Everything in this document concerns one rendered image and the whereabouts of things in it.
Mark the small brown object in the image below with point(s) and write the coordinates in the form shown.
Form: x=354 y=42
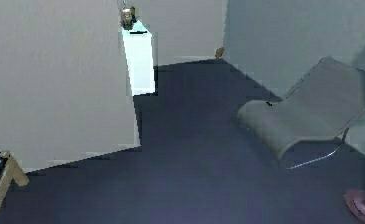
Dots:
x=219 y=52

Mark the grey lounge chair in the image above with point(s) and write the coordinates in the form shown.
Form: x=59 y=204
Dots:
x=300 y=116

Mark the pink round object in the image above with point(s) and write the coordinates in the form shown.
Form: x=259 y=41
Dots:
x=361 y=204

